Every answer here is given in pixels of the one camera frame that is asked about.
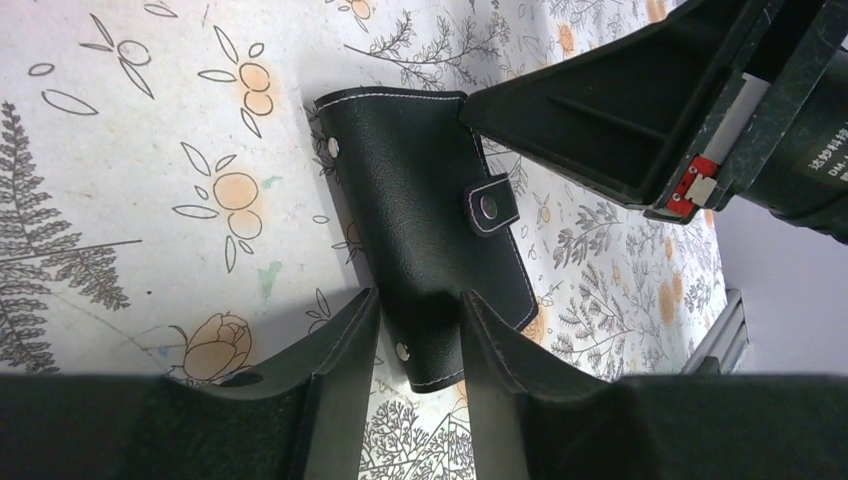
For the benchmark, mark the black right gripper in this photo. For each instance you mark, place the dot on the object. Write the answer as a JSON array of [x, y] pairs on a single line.
[[621, 117]]

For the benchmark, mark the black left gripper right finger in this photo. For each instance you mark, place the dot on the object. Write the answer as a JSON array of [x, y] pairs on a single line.
[[533, 416]]

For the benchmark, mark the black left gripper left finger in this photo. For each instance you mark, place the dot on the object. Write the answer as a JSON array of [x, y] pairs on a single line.
[[297, 415]]

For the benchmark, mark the black leather card holder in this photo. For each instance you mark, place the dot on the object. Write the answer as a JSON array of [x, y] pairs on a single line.
[[433, 220]]

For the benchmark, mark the floral patterned table mat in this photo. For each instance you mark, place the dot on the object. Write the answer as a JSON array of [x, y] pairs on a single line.
[[168, 204]]

